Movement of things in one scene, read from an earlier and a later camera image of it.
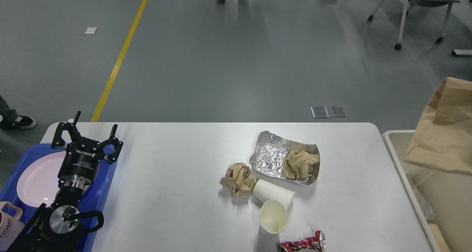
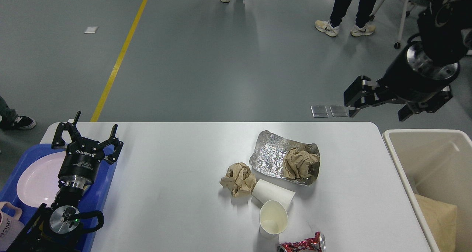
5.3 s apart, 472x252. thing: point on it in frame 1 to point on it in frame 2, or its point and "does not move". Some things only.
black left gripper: (81, 164) does not move
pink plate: (38, 183) does not move
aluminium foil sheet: (270, 152) does not move
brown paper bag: (443, 140) to (440, 218)
